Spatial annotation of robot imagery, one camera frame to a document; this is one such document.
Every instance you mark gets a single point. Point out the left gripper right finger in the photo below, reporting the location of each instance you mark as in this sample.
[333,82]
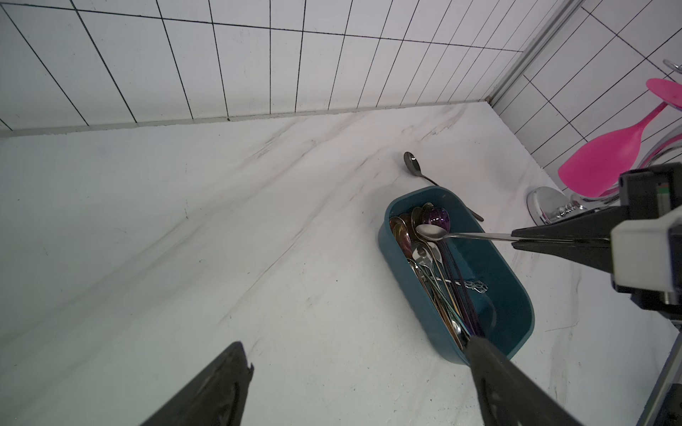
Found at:
[506,395]

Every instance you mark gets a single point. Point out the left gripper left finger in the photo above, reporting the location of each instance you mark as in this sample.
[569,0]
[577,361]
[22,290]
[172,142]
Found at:
[216,396]

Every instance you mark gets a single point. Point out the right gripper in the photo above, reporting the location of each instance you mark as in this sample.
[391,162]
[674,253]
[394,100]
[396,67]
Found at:
[648,193]

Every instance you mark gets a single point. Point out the teal storage box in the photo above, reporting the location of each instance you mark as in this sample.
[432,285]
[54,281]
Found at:
[499,299]

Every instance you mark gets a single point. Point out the silver ladle spoon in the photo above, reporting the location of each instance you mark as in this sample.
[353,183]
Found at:
[436,233]

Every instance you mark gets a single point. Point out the gold slim spoon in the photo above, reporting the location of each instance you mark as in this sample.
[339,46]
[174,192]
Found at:
[424,257]

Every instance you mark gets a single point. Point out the rainbow ornate-handle spoon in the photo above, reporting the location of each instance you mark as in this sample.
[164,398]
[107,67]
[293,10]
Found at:
[400,232]

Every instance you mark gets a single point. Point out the pink plastic goblet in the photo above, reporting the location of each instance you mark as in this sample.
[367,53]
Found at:
[597,165]

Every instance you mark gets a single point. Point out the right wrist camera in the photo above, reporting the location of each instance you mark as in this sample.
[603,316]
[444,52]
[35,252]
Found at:
[646,253]

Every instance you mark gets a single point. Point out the chrome wire cup rack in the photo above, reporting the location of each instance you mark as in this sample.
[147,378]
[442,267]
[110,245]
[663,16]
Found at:
[547,206]

